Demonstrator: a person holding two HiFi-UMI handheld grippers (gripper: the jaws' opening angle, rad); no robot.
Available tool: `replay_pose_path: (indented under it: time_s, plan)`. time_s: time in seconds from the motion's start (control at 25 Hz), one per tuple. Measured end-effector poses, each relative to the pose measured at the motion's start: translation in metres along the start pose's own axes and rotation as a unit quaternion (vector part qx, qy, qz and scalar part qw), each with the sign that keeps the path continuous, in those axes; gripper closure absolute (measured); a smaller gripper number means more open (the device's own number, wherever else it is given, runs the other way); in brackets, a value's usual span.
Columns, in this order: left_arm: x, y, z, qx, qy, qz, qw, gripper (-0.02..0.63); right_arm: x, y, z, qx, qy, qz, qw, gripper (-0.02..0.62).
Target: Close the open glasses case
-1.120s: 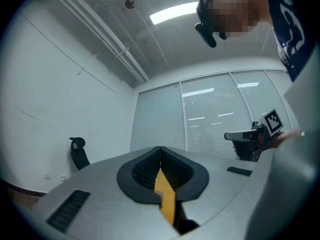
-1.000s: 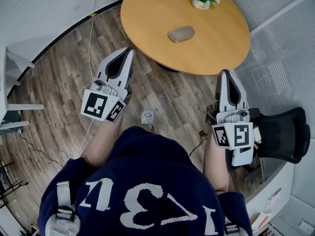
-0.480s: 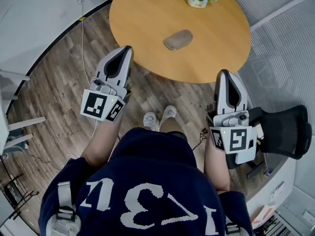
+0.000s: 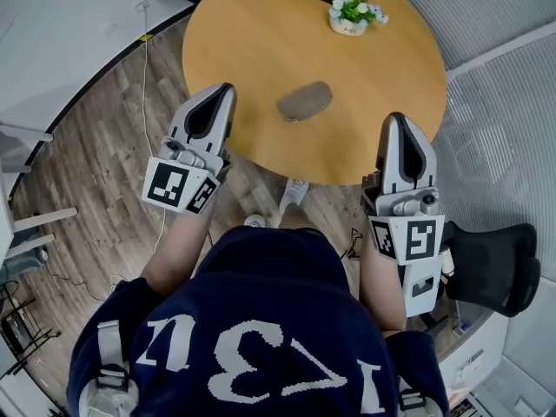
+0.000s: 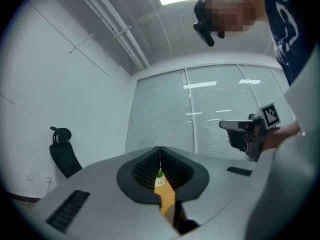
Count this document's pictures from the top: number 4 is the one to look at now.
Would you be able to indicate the black mesh office chair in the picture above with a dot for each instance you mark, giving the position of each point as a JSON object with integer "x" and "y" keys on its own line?
{"x": 499, "y": 267}

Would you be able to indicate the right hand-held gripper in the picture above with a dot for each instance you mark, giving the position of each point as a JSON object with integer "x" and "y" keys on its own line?
{"x": 417, "y": 241}

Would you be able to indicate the navy printed shirt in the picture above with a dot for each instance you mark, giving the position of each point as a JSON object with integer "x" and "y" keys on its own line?
{"x": 260, "y": 319}

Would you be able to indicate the white shoe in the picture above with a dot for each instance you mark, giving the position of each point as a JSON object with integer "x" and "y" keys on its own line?
{"x": 254, "y": 221}
{"x": 295, "y": 191}

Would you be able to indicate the white cabinet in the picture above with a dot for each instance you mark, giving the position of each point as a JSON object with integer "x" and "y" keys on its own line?
{"x": 491, "y": 363}

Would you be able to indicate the grey-brown glasses case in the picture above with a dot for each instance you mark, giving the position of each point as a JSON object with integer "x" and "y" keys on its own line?
{"x": 304, "y": 101}

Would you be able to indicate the person's left forearm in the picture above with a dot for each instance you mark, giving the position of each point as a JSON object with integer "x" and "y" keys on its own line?
{"x": 178, "y": 250}

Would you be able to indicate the potted white flower plant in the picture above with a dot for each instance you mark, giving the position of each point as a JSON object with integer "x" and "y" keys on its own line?
{"x": 352, "y": 13}

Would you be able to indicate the person's leg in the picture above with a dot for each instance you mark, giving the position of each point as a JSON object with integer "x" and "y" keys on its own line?
{"x": 292, "y": 220}

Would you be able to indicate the person's right forearm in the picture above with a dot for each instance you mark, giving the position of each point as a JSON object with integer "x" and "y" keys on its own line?
{"x": 380, "y": 289}

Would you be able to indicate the white desk frame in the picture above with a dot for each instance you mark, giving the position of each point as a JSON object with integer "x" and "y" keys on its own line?
{"x": 26, "y": 135}

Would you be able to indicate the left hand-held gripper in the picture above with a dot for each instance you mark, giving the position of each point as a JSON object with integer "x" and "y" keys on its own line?
{"x": 174, "y": 180}

